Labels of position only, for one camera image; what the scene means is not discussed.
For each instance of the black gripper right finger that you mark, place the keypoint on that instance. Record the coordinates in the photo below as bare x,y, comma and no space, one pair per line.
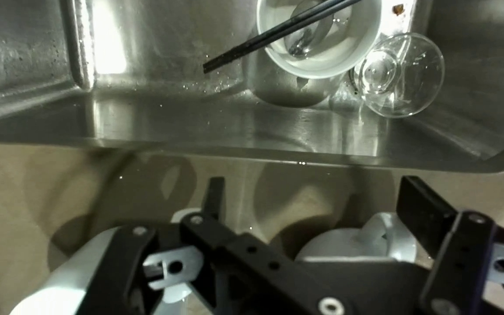
424,212

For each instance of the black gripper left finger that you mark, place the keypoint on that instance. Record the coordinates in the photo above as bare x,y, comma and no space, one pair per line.
214,196

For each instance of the white mug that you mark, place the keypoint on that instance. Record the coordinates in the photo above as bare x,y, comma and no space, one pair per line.
382,238
119,272

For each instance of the stainless steel sink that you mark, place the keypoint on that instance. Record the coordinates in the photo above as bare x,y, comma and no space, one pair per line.
130,72

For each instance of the round clear glass bowl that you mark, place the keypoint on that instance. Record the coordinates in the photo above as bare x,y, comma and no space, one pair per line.
401,76

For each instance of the metal spoon in bowl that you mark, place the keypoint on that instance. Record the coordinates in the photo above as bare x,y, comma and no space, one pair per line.
308,39

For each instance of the black chopstick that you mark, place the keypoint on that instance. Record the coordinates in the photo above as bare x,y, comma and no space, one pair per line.
305,18

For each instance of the white bowl with spoon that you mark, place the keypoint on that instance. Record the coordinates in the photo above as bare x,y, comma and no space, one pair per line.
338,44

